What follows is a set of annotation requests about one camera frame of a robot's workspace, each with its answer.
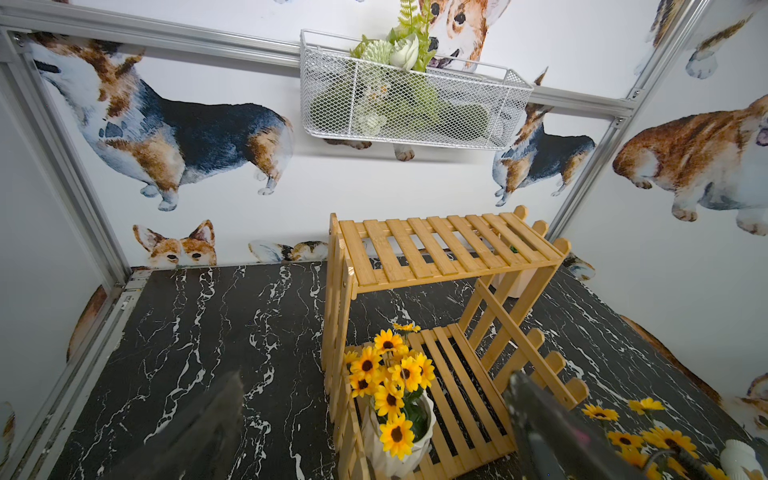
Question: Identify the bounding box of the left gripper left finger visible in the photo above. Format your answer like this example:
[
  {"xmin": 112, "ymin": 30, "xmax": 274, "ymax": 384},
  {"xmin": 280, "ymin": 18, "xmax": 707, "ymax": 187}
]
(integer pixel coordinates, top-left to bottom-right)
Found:
[{"xmin": 104, "ymin": 371, "xmax": 244, "ymax": 479}]

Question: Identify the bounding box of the wooden two-tier plant shelf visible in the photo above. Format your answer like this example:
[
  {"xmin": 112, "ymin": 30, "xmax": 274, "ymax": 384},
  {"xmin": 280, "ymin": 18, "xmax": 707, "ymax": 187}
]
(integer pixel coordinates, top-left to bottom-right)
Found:
[{"xmin": 321, "ymin": 206, "xmax": 588, "ymax": 479}]

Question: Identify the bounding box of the white wire mesh basket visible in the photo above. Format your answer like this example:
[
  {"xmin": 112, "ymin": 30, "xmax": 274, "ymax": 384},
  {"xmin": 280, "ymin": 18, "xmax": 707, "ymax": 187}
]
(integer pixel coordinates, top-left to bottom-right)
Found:
[{"xmin": 300, "ymin": 30, "xmax": 534, "ymax": 150}]

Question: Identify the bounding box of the aluminium cage frame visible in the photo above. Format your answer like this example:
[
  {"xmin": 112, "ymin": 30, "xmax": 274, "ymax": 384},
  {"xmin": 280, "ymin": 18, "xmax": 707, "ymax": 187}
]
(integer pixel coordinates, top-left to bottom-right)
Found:
[{"xmin": 0, "ymin": 0, "xmax": 721, "ymax": 480}]

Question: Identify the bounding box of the sunflower pot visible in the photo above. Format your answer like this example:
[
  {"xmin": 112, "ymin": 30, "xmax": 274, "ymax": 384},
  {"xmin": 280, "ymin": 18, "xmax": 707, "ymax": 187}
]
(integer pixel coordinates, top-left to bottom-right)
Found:
[
  {"xmin": 581, "ymin": 397, "xmax": 767, "ymax": 479},
  {"xmin": 344, "ymin": 322, "xmax": 436, "ymax": 479}
]

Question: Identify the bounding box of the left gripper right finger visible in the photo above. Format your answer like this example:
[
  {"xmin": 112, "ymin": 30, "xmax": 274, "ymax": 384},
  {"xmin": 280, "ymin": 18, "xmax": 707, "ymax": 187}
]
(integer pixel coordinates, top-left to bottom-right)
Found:
[{"xmin": 502, "ymin": 372, "xmax": 644, "ymax": 479}]

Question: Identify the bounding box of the green fern white flower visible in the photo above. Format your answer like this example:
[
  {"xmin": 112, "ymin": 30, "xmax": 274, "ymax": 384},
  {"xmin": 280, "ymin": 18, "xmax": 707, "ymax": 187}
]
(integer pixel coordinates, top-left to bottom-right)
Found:
[{"xmin": 350, "ymin": 1, "xmax": 435, "ymax": 72}]

